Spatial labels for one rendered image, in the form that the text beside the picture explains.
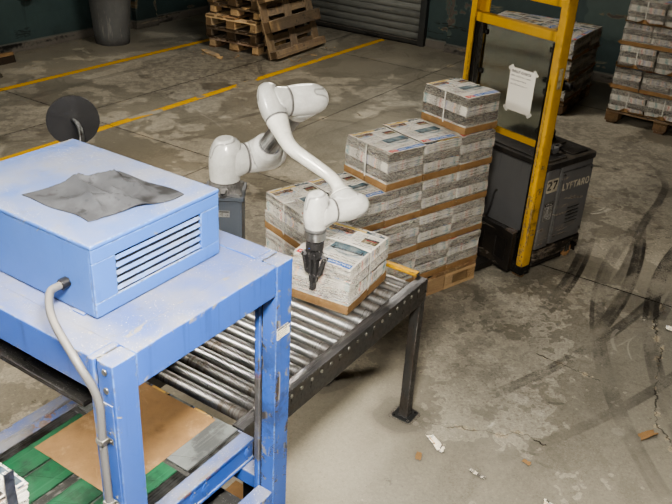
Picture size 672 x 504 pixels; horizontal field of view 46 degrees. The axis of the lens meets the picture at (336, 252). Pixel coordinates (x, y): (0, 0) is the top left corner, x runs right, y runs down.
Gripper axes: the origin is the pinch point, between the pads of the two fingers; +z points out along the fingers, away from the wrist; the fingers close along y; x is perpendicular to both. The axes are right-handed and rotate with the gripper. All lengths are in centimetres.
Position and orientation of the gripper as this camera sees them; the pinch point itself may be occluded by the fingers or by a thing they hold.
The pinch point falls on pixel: (313, 282)
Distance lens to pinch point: 338.7
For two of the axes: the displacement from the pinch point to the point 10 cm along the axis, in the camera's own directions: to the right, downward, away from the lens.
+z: -0.5, 8.8, 4.7
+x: -5.6, 3.6, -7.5
